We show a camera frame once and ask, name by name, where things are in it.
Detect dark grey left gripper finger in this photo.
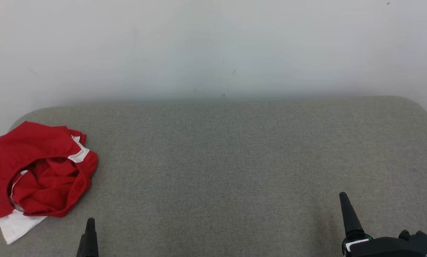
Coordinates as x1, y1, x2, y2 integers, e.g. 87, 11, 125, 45
86, 218, 99, 257
76, 234, 87, 257

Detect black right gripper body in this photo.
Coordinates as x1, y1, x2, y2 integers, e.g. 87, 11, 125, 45
342, 231, 427, 257

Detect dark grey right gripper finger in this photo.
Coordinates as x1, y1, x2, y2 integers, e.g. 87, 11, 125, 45
339, 192, 365, 237

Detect red basketball jersey white sleeves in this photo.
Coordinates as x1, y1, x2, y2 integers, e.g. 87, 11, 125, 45
0, 142, 48, 245

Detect red shorts white waistband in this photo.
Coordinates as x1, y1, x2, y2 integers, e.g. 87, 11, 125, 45
0, 121, 99, 218

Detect grey fabric sofa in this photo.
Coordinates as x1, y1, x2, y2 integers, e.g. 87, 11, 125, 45
0, 96, 427, 257

